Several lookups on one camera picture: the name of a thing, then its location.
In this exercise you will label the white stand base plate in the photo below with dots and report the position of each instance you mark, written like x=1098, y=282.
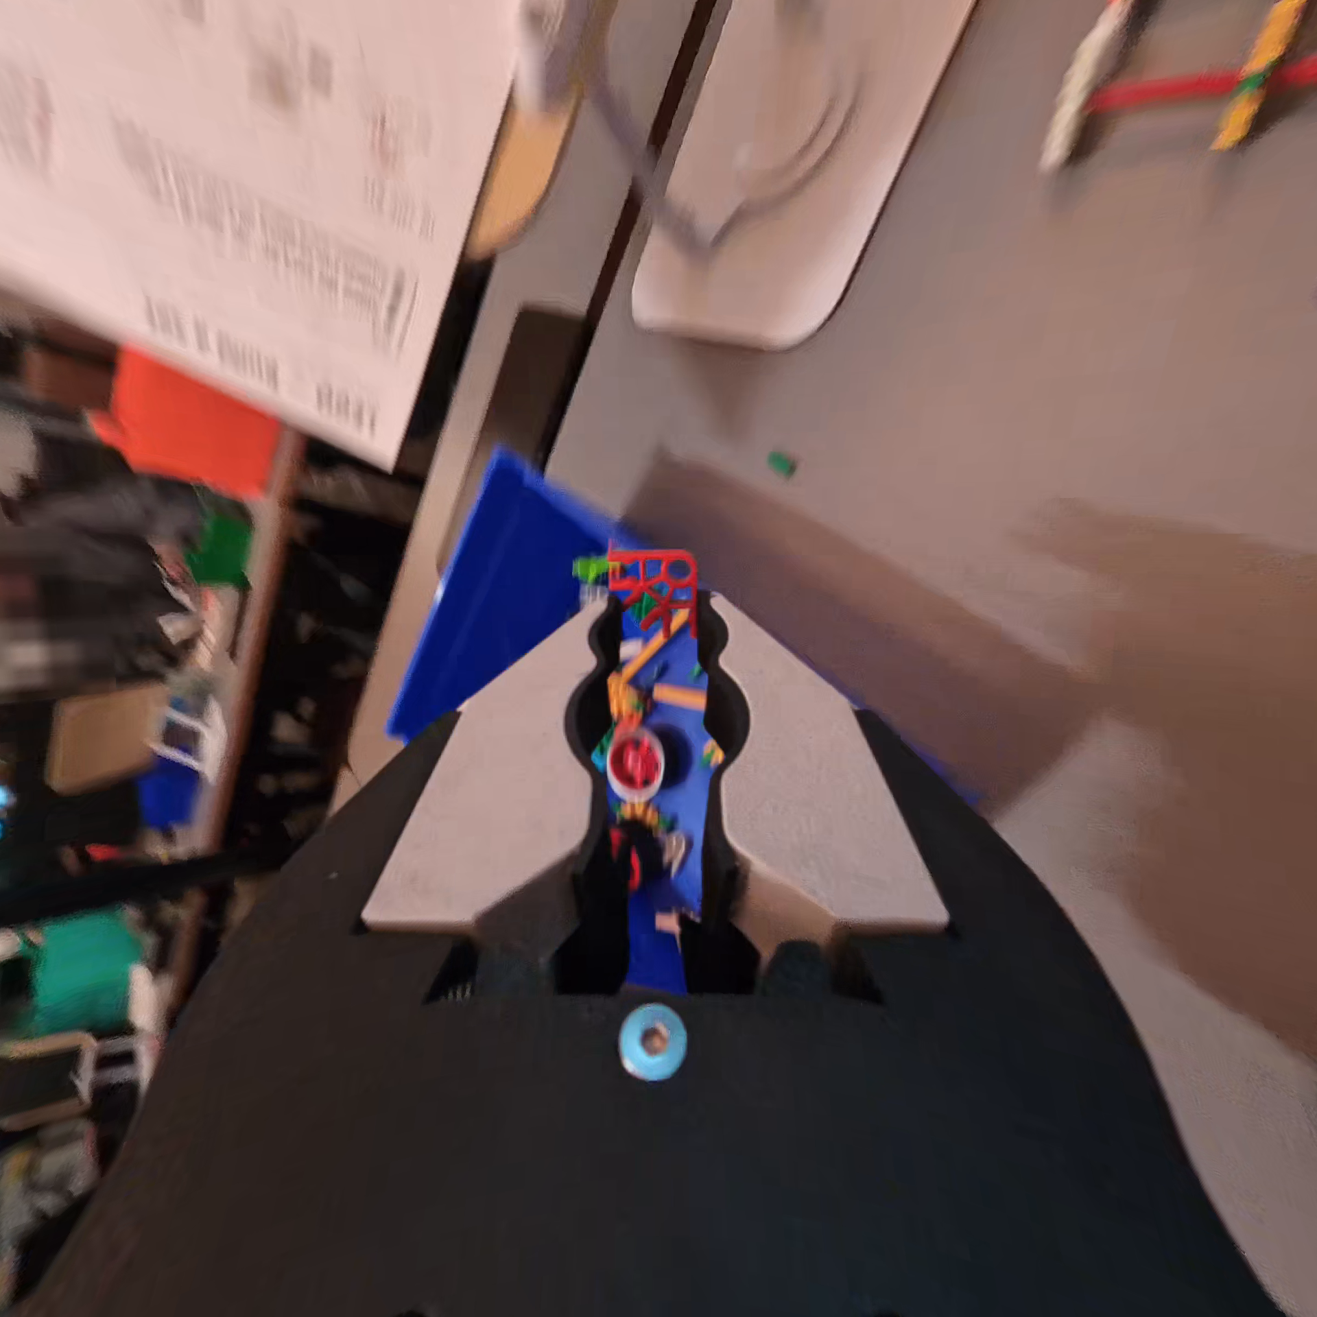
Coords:
x=885, y=154

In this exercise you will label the teal plastic container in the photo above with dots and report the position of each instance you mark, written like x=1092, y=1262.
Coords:
x=82, y=972

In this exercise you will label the red toy fan connector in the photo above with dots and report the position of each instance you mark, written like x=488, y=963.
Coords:
x=659, y=587

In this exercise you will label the tagged blue plastic bin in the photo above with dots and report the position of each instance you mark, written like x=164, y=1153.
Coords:
x=495, y=618

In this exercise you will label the red toy wheel black tyre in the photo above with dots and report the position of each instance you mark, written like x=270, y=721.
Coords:
x=639, y=764

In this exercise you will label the wooden stand board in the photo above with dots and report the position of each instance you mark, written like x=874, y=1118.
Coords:
x=524, y=174

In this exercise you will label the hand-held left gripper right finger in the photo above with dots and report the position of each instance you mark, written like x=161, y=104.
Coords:
x=833, y=823

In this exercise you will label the colourful toy cart frame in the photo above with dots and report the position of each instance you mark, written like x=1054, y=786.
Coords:
x=1162, y=93

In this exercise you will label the stand foot bracket with dome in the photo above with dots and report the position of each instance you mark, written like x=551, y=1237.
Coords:
x=783, y=133

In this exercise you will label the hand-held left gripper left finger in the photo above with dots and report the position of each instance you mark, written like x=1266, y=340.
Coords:
x=474, y=823

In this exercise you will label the white instruction board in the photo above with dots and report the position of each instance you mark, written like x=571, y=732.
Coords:
x=206, y=154

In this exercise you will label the green short toy rod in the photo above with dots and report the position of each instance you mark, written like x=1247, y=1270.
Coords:
x=783, y=464

